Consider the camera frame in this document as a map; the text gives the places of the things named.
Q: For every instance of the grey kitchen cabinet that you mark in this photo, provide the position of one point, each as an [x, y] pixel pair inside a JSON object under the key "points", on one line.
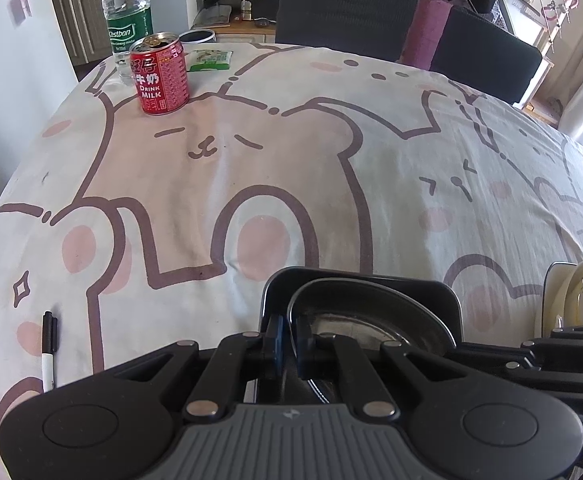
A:
{"points": [[78, 20]]}

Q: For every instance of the white leaf print plate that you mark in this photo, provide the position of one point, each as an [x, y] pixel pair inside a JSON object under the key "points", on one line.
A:
{"points": [[544, 300]]}

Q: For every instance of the green tissue packet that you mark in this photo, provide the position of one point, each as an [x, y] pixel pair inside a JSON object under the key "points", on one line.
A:
{"points": [[211, 60]]}

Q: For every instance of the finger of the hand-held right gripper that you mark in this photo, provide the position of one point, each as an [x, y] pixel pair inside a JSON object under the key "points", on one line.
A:
{"points": [[581, 345], [496, 356]]}

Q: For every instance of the dark grey chair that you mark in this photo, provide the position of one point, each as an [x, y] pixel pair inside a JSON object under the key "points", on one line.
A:
{"points": [[341, 15], [491, 55]]}

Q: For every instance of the black white marker pen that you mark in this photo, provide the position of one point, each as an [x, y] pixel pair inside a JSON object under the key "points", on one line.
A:
{"points": [[48, 355]]}

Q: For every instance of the large square steel tray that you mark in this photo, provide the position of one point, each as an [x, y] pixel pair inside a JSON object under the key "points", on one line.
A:
{"points": [[371, 277]]}

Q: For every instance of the clear water bottle green label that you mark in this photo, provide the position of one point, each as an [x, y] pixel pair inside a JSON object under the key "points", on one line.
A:
{"points": [[129, 30]]}

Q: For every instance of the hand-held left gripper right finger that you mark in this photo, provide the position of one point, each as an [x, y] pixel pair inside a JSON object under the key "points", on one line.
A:
{"points": [[304, 347]]}

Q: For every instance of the red drink can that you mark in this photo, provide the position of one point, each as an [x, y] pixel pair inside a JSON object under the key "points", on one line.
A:
{"points": [[160, 77]]}

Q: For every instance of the round steel bowl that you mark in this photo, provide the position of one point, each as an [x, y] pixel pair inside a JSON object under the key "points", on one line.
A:
{"points": [[371, 302]]}

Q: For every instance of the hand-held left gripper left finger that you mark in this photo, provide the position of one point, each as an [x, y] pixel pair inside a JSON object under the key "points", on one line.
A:
{"points": [[275, 342]]}

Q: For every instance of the bear print tablecloth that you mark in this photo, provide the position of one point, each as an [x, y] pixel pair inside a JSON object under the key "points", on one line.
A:
{"points": [[291, 185]]}

